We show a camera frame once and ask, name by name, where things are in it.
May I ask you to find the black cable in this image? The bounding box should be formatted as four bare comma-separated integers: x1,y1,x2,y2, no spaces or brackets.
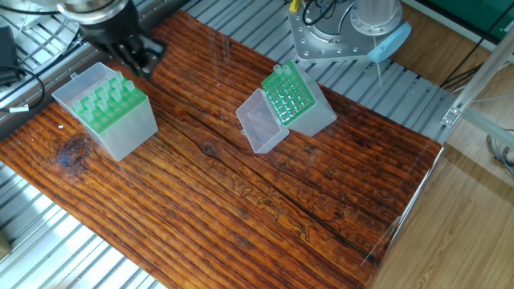
0,0,81,113

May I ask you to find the glossy wooden board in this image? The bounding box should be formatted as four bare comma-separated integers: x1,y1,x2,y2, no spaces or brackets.
0,8,447,289

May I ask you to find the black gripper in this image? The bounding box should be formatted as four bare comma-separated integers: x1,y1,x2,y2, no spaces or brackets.
80,11,169,78

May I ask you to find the aluminium frame corner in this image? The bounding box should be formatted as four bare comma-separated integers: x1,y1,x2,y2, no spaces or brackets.
440,55,514,149

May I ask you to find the grey metal mount plate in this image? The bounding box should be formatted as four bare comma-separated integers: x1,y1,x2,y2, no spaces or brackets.
289,6,362,63

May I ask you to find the clear hinged box lid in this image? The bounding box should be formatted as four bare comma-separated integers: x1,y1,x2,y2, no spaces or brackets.
236,88,290,153
52,68,115,104

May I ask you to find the translucent tip box green rack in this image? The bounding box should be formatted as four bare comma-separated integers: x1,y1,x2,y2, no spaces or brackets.
52,68,159,162
261,63,338,136

